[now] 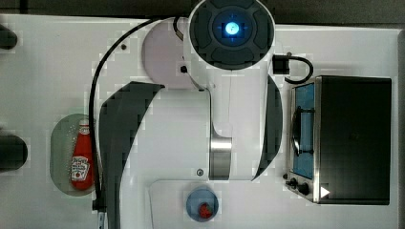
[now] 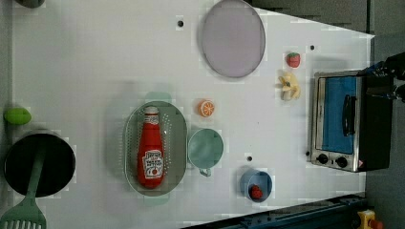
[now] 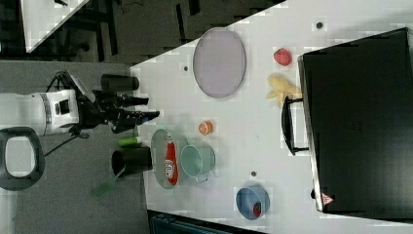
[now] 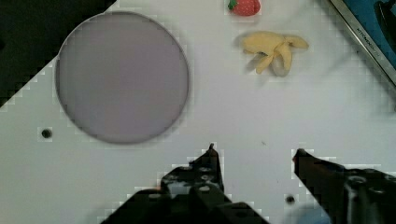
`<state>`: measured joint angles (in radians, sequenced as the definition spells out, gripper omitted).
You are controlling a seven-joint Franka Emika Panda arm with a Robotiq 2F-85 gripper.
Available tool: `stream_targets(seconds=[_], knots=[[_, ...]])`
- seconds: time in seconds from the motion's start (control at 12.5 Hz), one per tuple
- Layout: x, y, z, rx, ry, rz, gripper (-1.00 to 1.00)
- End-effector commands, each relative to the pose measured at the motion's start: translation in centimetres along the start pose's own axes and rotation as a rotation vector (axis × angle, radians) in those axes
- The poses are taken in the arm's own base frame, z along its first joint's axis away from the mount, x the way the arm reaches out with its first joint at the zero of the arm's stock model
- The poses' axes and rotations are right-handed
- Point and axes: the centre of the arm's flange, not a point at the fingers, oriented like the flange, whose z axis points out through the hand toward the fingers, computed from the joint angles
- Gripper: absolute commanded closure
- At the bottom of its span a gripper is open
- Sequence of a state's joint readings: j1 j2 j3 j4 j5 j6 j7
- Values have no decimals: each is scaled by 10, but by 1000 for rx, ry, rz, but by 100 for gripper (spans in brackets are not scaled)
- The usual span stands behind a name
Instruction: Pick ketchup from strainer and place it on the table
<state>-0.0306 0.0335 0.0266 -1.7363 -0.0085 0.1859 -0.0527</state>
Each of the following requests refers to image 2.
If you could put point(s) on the red ketchup bottle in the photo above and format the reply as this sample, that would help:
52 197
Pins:
150 153

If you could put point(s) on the green oval strainer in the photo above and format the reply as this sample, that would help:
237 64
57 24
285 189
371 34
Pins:
173 131

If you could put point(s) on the orange slice toy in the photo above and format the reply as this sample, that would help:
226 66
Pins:
206 108

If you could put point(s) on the teal mug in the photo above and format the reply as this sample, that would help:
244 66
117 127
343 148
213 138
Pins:
205 150

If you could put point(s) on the blue cup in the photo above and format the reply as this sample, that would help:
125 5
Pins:
256 177

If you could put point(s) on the grey round plate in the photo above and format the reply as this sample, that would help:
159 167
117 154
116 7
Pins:
233 38

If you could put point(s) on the yellow banana toy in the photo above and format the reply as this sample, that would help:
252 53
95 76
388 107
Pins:
290 87

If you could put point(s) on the small red strawberry toy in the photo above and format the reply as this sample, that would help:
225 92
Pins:
256 192

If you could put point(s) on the silver black toaster oven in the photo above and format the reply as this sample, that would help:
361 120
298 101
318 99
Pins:
351 128

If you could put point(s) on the black pot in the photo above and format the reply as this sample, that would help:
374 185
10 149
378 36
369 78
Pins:
58 165

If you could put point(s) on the green lime toy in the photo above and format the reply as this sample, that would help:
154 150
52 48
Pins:
18 116

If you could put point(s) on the yellow red clamp tool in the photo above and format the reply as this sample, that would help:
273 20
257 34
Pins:
368 220

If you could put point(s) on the green spatula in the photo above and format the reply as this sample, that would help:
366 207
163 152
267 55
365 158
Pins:
26 214

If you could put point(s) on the grey object at corner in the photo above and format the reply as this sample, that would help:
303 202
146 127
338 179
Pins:
31 4

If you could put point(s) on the blue metal frame rail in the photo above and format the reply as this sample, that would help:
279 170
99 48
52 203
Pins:
332 213

